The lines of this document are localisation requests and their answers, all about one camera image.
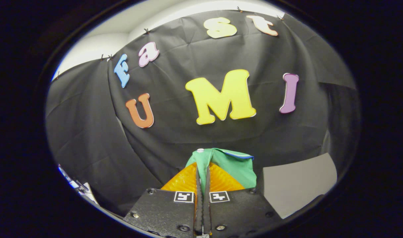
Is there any blue white object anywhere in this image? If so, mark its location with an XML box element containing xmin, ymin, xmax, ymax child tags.
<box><xmin>58</xmin><ymin>164</ymin><xmax>99</xmax><ymax>205</ymax></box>

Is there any beige cabinet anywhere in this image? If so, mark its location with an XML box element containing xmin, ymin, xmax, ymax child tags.
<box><xmin>262</xmin><ymin>153</ymin><xmax>338</xmax><ymax>219</ymax></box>

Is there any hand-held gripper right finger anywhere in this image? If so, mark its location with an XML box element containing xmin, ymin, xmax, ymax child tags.
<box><xmin>203</xmin><ymin>162</ymin><xmax>283</xmax><ymax>237</ymax></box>

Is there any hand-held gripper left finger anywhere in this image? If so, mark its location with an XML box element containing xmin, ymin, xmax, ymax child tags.
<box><xmin>124</xmin><ymin>162</ymin><xmax>203</xmax><ymax>237</ymax></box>

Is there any green shirt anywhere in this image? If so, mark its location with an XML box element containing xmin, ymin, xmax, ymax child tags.
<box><xmin>185</xmin><ymin>148</ymin><xmax>257</xmax><ymax>195</ymax></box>

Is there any black backdrop cloth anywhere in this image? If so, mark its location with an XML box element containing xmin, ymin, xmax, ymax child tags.
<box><xmin>45</xmin><ymin>10</ymin><xmax>360</xmax><ymax>217</ymax></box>

